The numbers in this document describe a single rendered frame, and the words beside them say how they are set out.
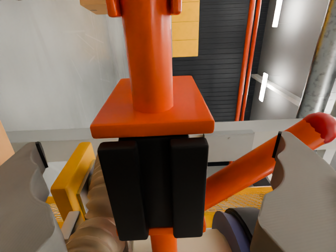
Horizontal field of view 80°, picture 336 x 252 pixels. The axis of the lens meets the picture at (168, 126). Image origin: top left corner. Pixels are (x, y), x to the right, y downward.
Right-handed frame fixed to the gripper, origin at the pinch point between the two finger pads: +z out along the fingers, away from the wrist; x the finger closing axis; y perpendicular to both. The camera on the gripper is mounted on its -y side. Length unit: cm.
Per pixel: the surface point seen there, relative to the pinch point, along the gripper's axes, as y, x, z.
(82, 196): 13.8, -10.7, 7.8
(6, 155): 15.8, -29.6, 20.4
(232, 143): 63, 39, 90
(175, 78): -1.7, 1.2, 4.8
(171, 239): 9.1, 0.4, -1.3
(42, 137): 59, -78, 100
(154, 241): 9.2, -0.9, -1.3
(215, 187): 6.0, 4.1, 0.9
